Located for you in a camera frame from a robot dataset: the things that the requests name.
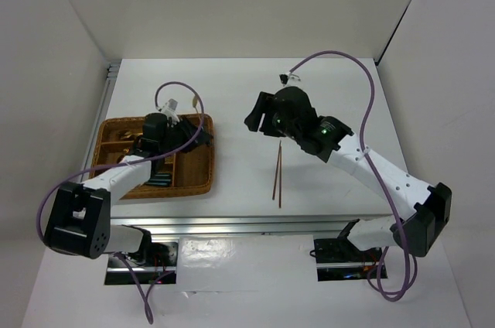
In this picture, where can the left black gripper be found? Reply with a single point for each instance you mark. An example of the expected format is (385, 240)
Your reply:
(189, 131)

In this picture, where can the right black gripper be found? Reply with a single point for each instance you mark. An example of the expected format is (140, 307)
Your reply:
(265, 104)

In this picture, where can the gold spoon green handle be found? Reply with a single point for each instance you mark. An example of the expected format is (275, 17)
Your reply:
(123, 154)

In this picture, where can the copper chopstick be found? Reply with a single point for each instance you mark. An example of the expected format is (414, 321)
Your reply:
(274, 191)
(279, 176)

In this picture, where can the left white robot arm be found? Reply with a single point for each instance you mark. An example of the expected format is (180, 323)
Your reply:
(80, 219)

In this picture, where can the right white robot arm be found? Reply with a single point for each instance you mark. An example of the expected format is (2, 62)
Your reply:
(421, 209)

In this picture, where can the wicker cutlery tray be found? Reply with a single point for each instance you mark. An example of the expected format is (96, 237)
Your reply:
(192, 172)

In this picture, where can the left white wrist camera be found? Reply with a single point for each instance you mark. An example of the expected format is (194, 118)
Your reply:
(169, 109)

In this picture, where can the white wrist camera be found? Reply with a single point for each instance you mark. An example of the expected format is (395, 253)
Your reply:
(169, 109)
(288, 79)

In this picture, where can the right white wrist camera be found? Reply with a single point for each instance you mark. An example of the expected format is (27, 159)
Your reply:
(288, 79)

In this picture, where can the aluminium table rail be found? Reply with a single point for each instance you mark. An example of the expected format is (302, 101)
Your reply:
(243, 226)

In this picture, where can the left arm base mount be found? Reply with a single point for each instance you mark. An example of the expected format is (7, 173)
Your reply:
(154, 261)

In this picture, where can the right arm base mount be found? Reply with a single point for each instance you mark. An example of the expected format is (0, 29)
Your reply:
(336, 258)

